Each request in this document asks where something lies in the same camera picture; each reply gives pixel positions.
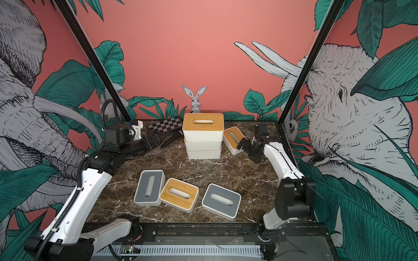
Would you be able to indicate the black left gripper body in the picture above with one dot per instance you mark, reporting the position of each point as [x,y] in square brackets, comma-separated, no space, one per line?
[139,147]

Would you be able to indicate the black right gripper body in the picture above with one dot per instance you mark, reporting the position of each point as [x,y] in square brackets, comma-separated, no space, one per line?
[252,149]

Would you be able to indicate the yellow lid tissue box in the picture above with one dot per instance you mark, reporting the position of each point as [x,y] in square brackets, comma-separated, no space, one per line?
[203,145]

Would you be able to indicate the large bamboo lid tissue box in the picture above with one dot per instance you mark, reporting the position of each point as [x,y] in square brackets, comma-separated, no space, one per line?
[199,127]

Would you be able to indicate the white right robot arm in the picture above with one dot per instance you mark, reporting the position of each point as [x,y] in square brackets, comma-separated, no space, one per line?
[295,197]

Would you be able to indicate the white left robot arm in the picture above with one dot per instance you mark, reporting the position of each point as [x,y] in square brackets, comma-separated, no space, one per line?
[63,240]

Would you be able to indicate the small bamboo lid tissue box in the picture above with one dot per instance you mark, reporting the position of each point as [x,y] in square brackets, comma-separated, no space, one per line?
[231,137]

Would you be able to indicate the grey lid tissue box left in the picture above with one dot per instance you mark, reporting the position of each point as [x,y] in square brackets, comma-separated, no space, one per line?
[149,187]

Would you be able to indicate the grey lid tissue box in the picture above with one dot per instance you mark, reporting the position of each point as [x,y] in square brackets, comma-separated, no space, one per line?
[149,187]
[221,201]

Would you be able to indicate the white bottom tissue box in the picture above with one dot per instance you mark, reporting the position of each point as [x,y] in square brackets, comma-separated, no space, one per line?
[192,155]

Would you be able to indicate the grey lid tissue box right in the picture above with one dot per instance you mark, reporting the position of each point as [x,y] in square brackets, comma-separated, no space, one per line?
[221,201]

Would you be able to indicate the front bamboo lid tissue box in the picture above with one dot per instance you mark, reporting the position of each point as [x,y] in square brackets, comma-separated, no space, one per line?
[180,195]

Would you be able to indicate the folding chess board box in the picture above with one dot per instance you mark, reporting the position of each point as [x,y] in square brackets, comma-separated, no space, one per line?
[166,126]

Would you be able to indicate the white vented strip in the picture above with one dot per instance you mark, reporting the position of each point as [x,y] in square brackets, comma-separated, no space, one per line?
[187,250]

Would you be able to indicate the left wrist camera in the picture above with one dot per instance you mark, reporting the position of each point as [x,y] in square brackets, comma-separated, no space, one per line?
[123,134]

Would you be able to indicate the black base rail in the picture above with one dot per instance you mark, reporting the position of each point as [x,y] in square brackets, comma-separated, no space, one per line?
[250,232]

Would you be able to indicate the black corner frame post right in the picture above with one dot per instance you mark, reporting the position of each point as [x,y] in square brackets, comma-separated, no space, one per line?
[328,22]

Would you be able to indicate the black corner frame post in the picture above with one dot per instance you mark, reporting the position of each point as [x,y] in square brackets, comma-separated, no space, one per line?
[328,22]
[79,33]

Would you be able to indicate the black corner frame post left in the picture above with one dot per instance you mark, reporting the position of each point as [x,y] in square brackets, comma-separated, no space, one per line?
[79,33]

